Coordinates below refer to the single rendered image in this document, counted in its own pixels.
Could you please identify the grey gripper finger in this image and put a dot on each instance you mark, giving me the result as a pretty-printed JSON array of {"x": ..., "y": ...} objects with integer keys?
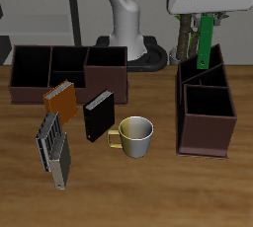
[
  {"x": 196, "y": 22},
  {"x": 218, "y": 19}
]

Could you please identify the green book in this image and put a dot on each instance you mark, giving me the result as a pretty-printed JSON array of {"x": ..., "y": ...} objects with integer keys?
[{"x": 206, "y": 40}]

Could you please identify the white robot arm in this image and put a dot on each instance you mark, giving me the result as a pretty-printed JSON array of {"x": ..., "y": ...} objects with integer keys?
[{"x": 126, "y": 20}]

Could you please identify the dark brown desk caddy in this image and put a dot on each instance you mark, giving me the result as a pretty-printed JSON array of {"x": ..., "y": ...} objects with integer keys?
[
  {"x": 105, "y": 83},
  {"x": 207, "y": 132}
]

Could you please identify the black book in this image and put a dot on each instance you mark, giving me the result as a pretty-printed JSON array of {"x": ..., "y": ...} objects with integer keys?
[{"x": 100, "y": 119}]

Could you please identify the orange book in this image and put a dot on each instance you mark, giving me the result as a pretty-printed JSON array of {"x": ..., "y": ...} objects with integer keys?
[{"x": 64, "y": 104}]

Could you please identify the grey striped book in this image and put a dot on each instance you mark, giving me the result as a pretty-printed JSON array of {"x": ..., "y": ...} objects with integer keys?
[{"x": 46, "y": 138}]

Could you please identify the beige and grey book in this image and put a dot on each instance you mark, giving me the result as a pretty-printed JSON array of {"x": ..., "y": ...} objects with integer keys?
[{"x": 63, "y": 163}]

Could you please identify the pot plant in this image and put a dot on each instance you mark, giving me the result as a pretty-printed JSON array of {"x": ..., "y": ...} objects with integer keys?
[{"x": 183, "y": 37}]

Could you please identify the white and yellow mug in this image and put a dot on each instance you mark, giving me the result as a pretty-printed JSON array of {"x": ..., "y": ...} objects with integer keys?
[{"x": 136, "y": 143}]

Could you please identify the grey shelf unit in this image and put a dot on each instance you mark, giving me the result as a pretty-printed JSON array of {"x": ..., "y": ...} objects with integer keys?
[{"x": 36, "y": 7}]

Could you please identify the flat black base plate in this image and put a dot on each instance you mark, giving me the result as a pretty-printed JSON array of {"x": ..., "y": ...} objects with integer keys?
[{"x": 157, "y": 59}]

